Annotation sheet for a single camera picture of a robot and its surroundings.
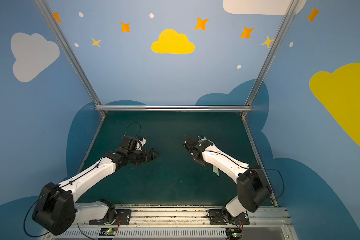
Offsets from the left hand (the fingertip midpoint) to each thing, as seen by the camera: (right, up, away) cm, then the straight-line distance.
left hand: (155, 156), depth 83 cm
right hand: (+33, +2, +1) cm, 33 cm away
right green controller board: (+40, -35, -11) cm, 55 cm away
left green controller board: (-21, -34, -11) cm, 42 cm away
